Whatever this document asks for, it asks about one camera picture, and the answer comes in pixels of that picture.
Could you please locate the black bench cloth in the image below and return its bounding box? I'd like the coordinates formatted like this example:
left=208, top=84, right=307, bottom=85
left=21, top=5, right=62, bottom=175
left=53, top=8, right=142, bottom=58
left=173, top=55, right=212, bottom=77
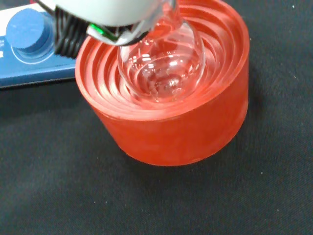
left=0, top=0, right=313, bottom=235

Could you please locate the red ribbed flask stand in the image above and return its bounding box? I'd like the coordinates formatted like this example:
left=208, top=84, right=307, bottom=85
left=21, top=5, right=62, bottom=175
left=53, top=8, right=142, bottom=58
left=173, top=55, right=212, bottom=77
left=74, top=0, right=251, bottom=167

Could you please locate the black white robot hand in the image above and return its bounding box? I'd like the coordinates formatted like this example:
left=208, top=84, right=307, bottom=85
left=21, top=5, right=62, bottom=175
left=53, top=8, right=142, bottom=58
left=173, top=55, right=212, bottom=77
left=38, top=0, right=177, bottom=60

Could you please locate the blue base heater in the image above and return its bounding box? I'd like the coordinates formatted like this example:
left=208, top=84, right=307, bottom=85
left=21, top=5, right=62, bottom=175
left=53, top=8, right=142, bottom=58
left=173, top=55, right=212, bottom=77
left=0, top=4, right=82, bottom=90

